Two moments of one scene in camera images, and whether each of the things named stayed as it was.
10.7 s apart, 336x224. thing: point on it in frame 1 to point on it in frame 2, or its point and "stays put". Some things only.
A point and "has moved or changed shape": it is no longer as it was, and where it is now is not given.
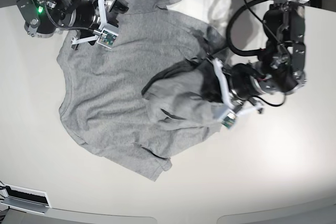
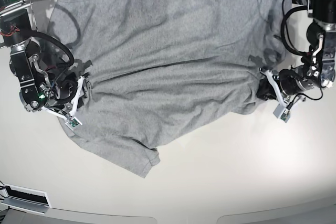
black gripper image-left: [85, 14] to [65, 88]
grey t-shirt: [153, 94] has moved or changed shape
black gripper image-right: [243, 81] to [302, 77]
